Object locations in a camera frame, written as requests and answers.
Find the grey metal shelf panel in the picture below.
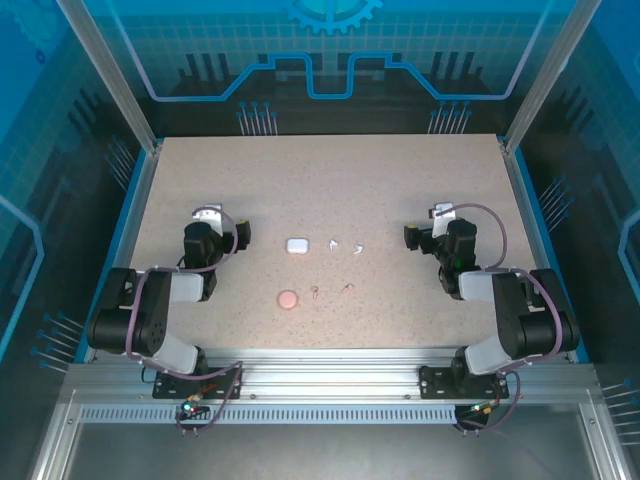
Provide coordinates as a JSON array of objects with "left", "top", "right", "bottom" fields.
[{"left": 29, "top": 389, "right": 632, "bottom": 480}]

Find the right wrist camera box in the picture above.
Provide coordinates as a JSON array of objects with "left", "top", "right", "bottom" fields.
[{"left": 430, "top": 202, "right": 457, "bottom": 237}]

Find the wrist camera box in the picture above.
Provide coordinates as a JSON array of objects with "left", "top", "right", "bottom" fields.
[
  {"left": 430, "top": 202, "right": 457, "bottom": 237},
  {"left": 191, "top": 202, "right": 225, "bottom": 235}
]

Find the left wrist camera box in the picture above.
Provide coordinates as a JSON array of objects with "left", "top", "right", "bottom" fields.
[{"left": 191, "top": 202, "right": 225, "bottom": 235}]

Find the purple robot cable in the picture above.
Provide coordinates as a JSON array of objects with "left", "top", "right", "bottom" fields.
[
  {"left": 123, "top": 204, "right": 245, "bottom": 437},
  {"left": 433, "top": 202, "right": 564, "bottom": 437}
]

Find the blue aluminium table side rail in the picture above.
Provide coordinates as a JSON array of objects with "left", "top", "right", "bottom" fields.
[{"left": 74, "top": 139, "right": 164, "bottom": 364}]

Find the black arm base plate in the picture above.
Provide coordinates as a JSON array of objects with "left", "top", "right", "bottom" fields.
[
  {"left": 418, "top": 364, "right": 511, "bottom": 400},
  {"left": 152, "top": 367, "right": 244, "bottom": 400}
]

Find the aluminium mounting rail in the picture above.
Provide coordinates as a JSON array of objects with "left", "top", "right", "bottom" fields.
[{"left": 62, "top": 347, "right": 599, "bottom": 407}]

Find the slotted grey cable duct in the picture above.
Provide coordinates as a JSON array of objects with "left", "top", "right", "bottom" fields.
[{"left": 79, "top": 405, "right": 459, "bottom": 425}]

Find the aluminium frame post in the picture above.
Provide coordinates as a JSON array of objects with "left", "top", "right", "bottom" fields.
[
  {"left": 55, "top": 0, "right": 165, "bottom": 156},
  {"left": 501, "top": 0, "right": 605, "bottom": 156}
]

